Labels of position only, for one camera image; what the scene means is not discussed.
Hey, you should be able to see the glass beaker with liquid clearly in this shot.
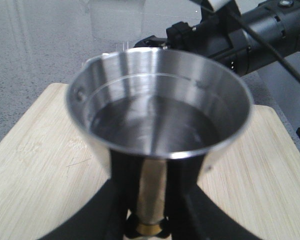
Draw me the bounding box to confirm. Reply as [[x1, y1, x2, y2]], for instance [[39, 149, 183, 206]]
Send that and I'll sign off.
[[85, 0, 146, 50]]

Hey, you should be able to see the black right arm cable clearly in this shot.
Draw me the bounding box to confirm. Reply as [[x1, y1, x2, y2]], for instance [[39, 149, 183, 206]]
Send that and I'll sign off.
[[227, 4, 300, 92]]

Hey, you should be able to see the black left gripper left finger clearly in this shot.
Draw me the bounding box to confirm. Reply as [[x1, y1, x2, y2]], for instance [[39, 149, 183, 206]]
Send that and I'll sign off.
[[42, 150, 143, 240]]

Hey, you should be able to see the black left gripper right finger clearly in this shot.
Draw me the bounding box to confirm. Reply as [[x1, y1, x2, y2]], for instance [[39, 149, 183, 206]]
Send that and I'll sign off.
[[164, 156, 258, 240]]

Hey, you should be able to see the steel double jigger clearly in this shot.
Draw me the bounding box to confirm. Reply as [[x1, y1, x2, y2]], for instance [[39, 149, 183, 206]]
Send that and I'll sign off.
[[66, 47, 253, 239]]

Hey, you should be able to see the light wooden cutting board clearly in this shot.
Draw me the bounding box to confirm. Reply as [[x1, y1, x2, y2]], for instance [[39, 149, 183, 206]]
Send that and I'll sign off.
[[0, 83, 300, 240]]

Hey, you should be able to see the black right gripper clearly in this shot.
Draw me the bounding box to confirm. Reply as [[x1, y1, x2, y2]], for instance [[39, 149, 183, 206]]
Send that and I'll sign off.
[[134, 21, 248, 76]]

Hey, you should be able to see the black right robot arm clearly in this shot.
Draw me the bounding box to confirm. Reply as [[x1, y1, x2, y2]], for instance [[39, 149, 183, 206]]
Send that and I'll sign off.
[[135, 0, 300, 76]]

